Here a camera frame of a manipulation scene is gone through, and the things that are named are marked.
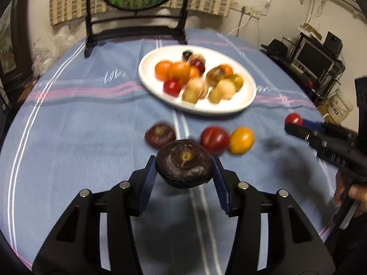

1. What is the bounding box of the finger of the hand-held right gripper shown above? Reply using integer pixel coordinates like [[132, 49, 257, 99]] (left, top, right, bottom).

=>
[[284, 122, 325, 153], [300, 119, 358, 138]]

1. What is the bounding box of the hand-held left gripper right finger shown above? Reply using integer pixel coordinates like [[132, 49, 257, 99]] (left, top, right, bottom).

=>
[[211, 155, 336, 275]]

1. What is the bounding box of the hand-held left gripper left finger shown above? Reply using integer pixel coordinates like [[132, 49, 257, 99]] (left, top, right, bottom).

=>
[[32, 155, 158, 275]]

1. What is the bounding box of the small red fruit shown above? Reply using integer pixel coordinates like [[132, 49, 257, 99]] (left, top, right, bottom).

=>
[[285, 113, 303, 127]]

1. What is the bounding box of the large dark purple fruit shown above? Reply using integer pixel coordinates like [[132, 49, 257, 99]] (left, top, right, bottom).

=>
[[156, 139, 215, 189]]

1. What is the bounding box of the white round plate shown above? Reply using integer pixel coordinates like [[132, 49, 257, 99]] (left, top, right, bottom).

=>
[[138, 45, 257, 116]]

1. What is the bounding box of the pale yellow fruit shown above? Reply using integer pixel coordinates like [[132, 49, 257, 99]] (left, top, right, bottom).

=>
[[215, 79, 237, 100]]

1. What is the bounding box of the red round fruit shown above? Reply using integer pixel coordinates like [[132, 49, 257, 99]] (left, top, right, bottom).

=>
[[163, 79, 182, 96]]

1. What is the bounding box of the person's right hand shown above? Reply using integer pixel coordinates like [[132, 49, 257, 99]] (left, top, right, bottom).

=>
[[333, 170, 367, 219]]

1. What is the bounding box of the brown cardboard box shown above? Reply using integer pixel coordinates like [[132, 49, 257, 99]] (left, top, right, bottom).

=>
[[317, 102, 333, 118]]

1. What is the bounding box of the white plastic bucket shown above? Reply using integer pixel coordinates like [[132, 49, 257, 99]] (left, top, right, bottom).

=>
[[327, 89, 354, 124]]

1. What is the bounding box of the black tv stand with monitor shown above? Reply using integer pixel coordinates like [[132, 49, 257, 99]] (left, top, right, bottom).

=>
[[259, 31, 346, 104]]

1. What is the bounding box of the large red fruit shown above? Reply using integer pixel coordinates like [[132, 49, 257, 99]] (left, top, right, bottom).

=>
[[200, 126, 230, 155]]

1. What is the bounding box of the dark red-brown fruit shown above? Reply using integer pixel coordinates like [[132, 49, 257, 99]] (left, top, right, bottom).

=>
[[144, 123, 176, 149]]

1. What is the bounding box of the yellow-orange fruit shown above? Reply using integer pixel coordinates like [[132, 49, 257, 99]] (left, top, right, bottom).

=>
[[228, 126, 255, 154]]

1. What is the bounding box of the black computer monitor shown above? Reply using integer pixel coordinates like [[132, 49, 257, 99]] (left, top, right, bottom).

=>
[[295, 41, 334, 76]]

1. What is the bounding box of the green-yellow citrus fruit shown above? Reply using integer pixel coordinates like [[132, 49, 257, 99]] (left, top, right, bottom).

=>
[[228, 74, 244, 91]]

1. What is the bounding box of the blue striped tablecloth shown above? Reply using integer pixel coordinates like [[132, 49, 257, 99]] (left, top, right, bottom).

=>
[[0, 27, 342, 275]]

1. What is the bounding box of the black box device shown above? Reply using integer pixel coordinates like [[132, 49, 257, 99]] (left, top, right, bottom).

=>
[[268, 38, 290, 56]]

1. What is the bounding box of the black speaker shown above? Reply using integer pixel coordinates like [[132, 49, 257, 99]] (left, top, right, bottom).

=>
[[324, 31, 343, 53]]

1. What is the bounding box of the small yellowish fruit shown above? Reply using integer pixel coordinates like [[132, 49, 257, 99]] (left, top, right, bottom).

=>
[[208, 89, 224, 104]]

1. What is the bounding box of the white router box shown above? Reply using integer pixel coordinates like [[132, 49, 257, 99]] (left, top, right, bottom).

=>
[[300, 23, 323, 39]]

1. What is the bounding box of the pale striped fruit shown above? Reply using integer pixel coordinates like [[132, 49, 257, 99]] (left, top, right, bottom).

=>
[[186, 77, 209, 99]]

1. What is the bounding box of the brown round fruit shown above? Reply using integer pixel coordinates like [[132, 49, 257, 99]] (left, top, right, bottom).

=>
[[206, 66, 226, 87]]

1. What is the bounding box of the large orange mandarin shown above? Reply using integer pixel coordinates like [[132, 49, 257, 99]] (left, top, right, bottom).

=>
[[168, 62, 191, 81]]

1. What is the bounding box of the dark red fruit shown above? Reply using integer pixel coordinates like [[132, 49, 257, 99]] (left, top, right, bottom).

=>
[[189, 59, 206, 73]]

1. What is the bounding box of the clear plastic bag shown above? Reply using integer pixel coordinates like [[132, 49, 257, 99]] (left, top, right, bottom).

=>
[[31, 43, 58, 72]]

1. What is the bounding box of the dark framed picture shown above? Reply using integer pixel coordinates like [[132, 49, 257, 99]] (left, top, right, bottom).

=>
[[0, 0, 32, 98]]

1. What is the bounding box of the white power cable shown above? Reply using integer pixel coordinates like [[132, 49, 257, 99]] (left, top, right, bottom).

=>
[[226, 13, 253, 36]]

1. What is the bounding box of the white wall power strip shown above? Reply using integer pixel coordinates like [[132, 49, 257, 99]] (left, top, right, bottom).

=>
[[232, 1, 266, 18]]

